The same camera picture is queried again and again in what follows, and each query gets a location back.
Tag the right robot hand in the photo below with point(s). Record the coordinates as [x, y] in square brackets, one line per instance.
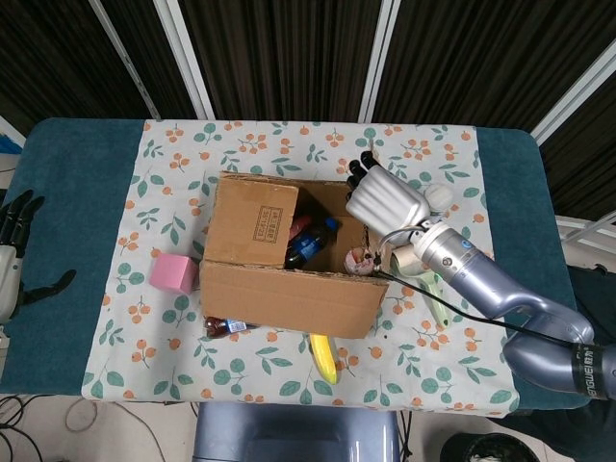
[385, 199]

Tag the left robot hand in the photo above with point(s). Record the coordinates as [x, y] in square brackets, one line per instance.
[9, 269]

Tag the brown cardboard box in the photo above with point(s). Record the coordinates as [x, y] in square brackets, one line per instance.
[289, 303]

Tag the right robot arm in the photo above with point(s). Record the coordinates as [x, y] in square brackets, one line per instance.
[481, 279]

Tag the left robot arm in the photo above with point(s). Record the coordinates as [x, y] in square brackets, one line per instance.
[3, 337]

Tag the white canister with green label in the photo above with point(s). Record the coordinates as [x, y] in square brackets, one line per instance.
[440, 197]

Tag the small doll figure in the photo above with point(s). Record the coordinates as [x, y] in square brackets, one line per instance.
[358, 260]

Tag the dark red packet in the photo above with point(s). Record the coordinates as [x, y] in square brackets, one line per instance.
[300, 226]

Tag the dark bottle with blue cap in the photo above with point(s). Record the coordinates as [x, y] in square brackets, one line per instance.
[308, 245]

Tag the green lint roller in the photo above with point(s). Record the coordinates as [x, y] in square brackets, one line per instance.
[438, 298]

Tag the pink cube block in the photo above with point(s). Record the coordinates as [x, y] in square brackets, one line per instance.
[171, 272]

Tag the yellow toy banana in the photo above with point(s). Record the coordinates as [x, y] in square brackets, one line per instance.
[323, 358]

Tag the floral print tablecloth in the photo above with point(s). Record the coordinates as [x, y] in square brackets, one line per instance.
[168, 337]

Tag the cola bottle with blue label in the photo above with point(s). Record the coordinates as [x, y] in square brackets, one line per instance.
[223, 328]

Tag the blue-grey robot torso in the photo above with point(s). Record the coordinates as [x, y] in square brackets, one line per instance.
[289, 433]

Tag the black round bin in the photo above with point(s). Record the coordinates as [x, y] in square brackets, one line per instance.
[481, 450]

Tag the double white frame post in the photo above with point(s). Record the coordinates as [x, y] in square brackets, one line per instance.
[377, 58]

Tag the slanted white frame post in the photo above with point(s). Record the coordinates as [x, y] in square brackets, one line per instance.
[577, 91]

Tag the thin white frame post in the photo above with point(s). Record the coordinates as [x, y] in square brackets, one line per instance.
[127, 58]

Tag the wide white frame post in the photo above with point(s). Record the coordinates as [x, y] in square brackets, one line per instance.
[185, 58]

